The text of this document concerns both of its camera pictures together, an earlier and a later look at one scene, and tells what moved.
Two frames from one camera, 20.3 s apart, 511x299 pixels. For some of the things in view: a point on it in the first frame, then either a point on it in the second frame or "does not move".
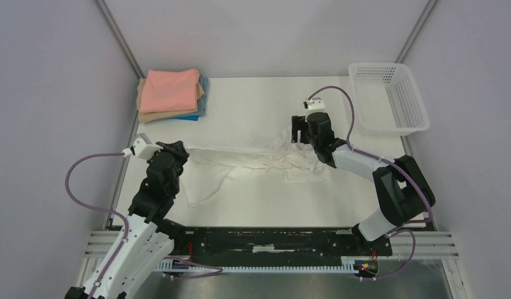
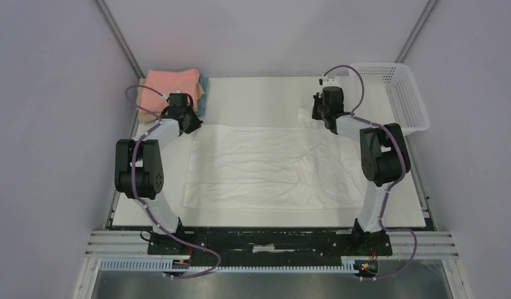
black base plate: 278,243 does not move
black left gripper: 177,148 → 197,122
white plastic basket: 387,101 does not move
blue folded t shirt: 202,103 does not move
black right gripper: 302,128 → 318,111
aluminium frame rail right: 415,31 does not move
